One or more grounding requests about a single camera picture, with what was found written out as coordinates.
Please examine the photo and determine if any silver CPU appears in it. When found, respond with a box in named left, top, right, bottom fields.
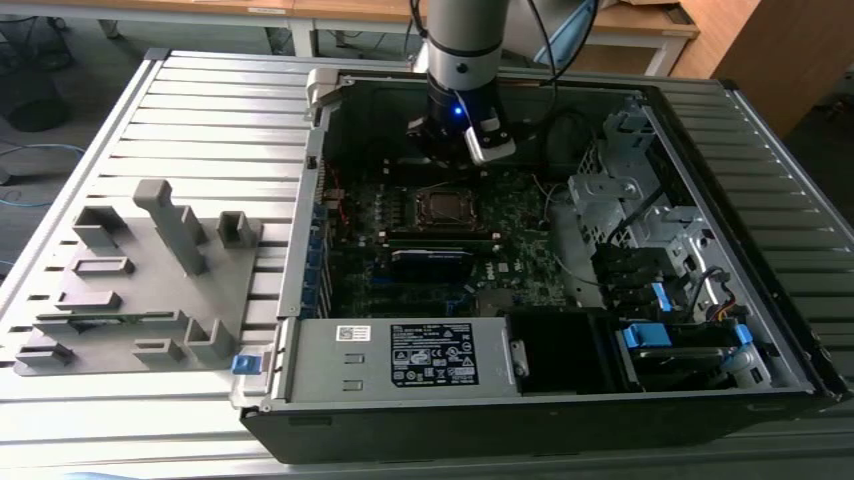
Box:
left=430, top=193, right=469, bottom=221

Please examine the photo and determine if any metal socket cover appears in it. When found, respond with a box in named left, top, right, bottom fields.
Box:
left=417, top=188, right=482, bottom=231

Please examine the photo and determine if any CPU socket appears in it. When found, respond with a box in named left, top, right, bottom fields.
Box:
left=413, top=185, right=489, bottom=232

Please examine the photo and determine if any silver metal drive cage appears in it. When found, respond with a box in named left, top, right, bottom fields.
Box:
left=566, top=97, right=719, bottom=251

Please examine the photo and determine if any green motherboard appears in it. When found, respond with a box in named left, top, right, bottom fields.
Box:
left=312, top=159, right=602, bottom=321

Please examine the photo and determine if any black graphics card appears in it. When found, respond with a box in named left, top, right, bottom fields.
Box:
left=390, top=248, right=479, bottom=286

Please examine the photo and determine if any dark chipset heatsink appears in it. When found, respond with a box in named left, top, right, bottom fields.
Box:
left=477, top=288, right=517, bottom=319

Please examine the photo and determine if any wooden desk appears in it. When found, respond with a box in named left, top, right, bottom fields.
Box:
left=292, top=0, right=702, bottom=76
left=0, top=0, right=299, bottom=41

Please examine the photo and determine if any black fan shroud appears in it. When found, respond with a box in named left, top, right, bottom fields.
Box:
left=506, top=309, right=629, bottom=396

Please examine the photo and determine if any blue disk carrier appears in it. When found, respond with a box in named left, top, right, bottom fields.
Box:
left=617, top=322, right=755, bottom=391

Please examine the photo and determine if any silver power supply unit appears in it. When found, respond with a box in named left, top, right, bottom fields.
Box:
left=266, top=315, right=529, bottom=404

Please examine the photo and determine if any wooden cabinet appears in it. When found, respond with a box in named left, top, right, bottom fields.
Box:
left=670, top=0, right=854, bottom=136

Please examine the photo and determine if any grey parts rack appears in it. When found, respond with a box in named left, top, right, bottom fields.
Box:
left=12, top=179, right=266, bottom=377

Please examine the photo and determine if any green RAM stick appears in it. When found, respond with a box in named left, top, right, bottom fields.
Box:
left=70, top=312, right=179, bottom=331

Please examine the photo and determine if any black PC case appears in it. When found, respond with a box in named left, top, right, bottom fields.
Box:
left=230, top=67, right=853, bottom=466

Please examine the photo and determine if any black bin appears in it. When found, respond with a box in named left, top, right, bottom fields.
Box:
left=6, top=74, right=72, bottom=134

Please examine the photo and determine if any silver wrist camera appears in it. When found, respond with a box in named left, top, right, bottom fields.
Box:
left=465, top=117, right=519, bottom=165

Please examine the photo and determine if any grey case handle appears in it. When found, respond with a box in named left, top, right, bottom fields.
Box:
left=304, top=68, right=346, bottom=121

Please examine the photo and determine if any coloured wire bundle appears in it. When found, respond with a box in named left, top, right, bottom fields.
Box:
left=706, top=299, right=749, bottom=324

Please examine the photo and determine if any blue floor cable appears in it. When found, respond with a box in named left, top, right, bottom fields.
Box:
left=0, top=142, right=88, bottom=209

